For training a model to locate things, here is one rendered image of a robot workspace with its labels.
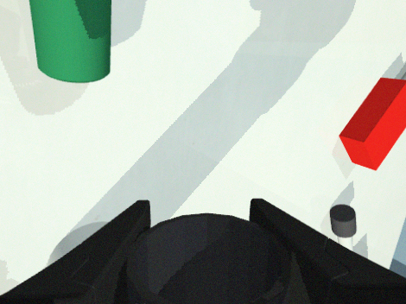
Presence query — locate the white capped post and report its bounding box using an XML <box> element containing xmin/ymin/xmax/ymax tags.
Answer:
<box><xmin>47</xmin><ymin>221</ymin><xmax>109</xmax><ymax>266</ymax></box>

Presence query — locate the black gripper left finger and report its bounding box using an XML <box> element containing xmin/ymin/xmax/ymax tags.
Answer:
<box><xmin>0</xmin><ymin>199</ymin><xmax>151</xmax><ymax>304</ymax></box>

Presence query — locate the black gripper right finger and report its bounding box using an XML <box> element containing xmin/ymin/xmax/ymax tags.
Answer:
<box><xmin>249</xmin><ymin>198</ymin><xmax>406</xmax><ymax>304</ymax></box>

